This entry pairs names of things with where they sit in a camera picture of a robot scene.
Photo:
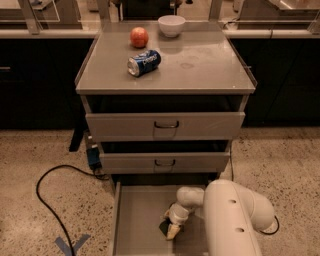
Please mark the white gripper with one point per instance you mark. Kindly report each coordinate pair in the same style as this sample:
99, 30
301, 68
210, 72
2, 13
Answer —
177, 215

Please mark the green yellow sponge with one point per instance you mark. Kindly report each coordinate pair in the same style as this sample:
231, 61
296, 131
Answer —
164, 227

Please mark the red apple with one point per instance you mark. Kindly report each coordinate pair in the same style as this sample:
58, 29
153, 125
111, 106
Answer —
139, 37

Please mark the grey top drawer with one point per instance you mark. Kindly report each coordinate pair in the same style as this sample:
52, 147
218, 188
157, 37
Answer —
140, 126

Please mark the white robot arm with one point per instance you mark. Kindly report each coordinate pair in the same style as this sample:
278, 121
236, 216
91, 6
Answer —
232, 213

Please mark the dark background counter cabinets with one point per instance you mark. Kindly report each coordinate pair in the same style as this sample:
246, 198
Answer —
39, 78

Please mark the grey bottom drawer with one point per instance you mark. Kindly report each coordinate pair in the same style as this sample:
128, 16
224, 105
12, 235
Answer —
139, 212

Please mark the black middle drawer handle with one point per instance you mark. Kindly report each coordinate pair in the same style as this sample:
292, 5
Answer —
164, 163

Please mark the black drawer handle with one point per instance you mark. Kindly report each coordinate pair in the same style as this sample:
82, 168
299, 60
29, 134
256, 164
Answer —
166, 125
164, 163

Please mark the grey drawer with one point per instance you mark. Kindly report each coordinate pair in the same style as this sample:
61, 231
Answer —
143, 163
139, 212
140, 126

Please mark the grey middle drawer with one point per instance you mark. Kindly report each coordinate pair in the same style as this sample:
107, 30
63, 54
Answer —
143, 163

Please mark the blue power adapter box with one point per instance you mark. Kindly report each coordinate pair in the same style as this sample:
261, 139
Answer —
93, 158

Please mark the blue pepsi can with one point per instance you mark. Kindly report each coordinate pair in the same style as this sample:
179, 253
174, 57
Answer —
143, 63

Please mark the black top drawer handle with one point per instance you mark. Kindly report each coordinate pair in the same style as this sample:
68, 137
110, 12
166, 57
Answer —
166, 125

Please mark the white bowl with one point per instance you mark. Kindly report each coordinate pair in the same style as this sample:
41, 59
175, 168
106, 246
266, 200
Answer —
171, 25

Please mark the blue tape cross mark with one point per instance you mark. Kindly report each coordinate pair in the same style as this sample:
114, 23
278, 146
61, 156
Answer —
72, 249

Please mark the grey drawer cabinet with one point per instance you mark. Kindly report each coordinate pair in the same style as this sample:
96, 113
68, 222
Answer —
199, 72

